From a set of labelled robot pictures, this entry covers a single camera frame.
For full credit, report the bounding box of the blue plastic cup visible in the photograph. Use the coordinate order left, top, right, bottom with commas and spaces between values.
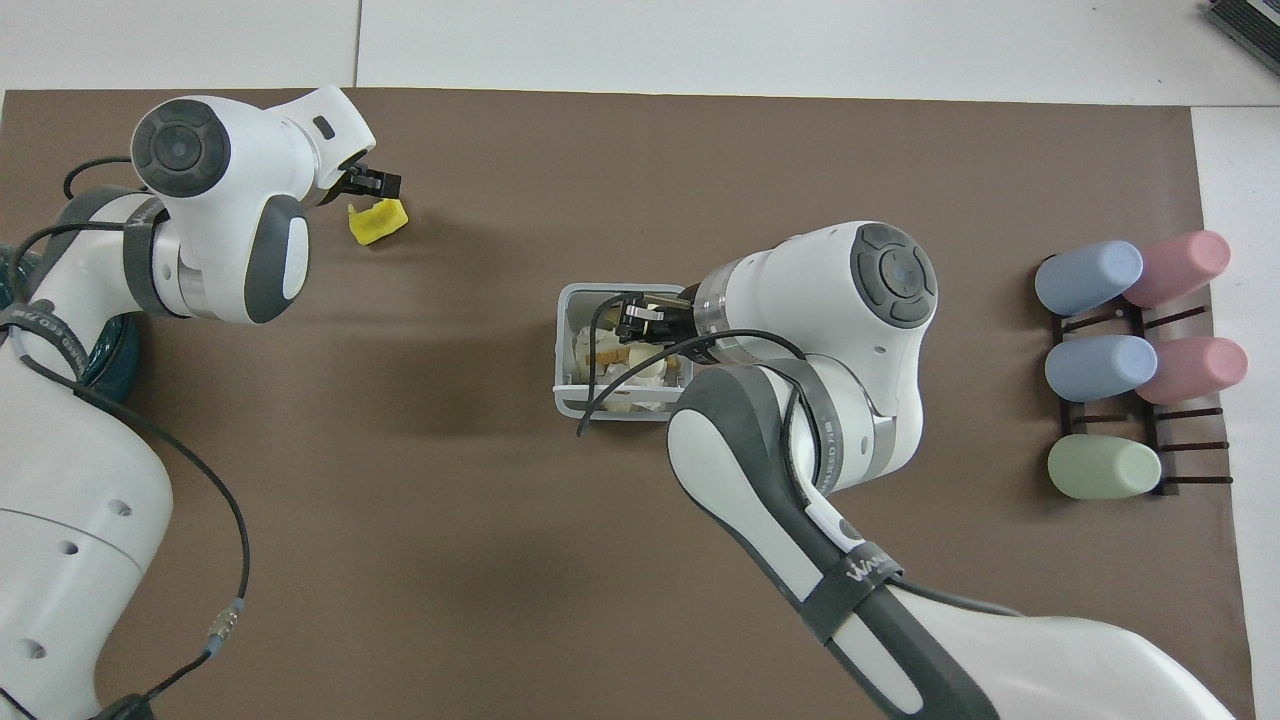
1044, 334, 1159, 403
1034, 240, 1144, 317

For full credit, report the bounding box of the small white plastic bin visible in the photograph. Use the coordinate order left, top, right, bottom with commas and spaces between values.
553, 284, 701, 422

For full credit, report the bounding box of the green plastic cup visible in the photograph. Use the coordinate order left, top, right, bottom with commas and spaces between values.
1047, 434, 1163, 501

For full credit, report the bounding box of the yellow crumpled trash piece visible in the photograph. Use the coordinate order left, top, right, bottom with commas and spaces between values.
347, 198, 410, 247

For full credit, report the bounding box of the crumpled white paper trash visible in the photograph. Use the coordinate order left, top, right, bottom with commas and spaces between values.
570, 320, 686, 413

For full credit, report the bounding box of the dark ribbed object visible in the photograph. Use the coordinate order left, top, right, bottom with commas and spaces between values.
1204, 0, 1280, 51

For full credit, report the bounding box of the black wire cup rack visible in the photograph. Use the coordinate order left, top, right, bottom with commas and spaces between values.
1050, 300, 1234, 498

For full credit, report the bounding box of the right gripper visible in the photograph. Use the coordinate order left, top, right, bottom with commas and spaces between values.
614, 292, 703, 347

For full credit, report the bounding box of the pink plastic cup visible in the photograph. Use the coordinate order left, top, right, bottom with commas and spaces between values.
1138, 336, 1250, 405
1122, 230, 1233, 309

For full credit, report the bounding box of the black cable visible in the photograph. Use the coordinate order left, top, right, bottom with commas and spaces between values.
575, 292, 811, 439
0, 155, 252, 720

